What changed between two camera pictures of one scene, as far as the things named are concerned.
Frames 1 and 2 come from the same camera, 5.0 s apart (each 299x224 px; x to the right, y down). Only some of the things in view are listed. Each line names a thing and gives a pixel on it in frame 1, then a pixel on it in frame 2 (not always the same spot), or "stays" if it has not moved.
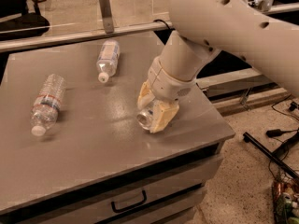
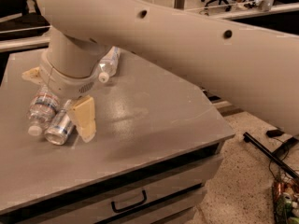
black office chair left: x=16 y=22 stays
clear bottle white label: x=107 y=60 stays
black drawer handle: x=131 y=205 stays
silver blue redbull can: x=145 y=117 -> x=61 y=127
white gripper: x=165 y=84 -> x=64 y=83
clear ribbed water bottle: x=45 y=109 stays
